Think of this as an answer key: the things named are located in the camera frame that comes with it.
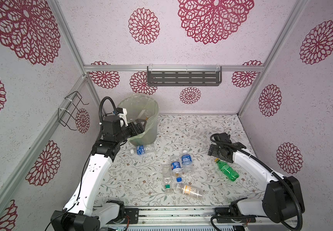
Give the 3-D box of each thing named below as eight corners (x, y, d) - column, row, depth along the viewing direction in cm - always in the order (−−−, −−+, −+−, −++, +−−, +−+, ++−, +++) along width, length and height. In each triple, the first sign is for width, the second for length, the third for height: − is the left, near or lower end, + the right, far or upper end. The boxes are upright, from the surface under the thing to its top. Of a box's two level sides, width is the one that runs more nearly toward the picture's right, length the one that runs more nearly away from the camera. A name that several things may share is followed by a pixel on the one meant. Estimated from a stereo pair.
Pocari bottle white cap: (182, 174, 90) (183, 170, 85) (180, 154, 99) (181, 149, 95) (192, 174, 90) (194, 170, 85) (190, 154, 99) (191, 149, 95)
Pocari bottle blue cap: (171, 182, 86) (171, 179, 82) (170, 159, 96) (171, 155, 92) (181, 182, 86) (182, 179, 82) (179, 159, 96) (180, 155, 92)
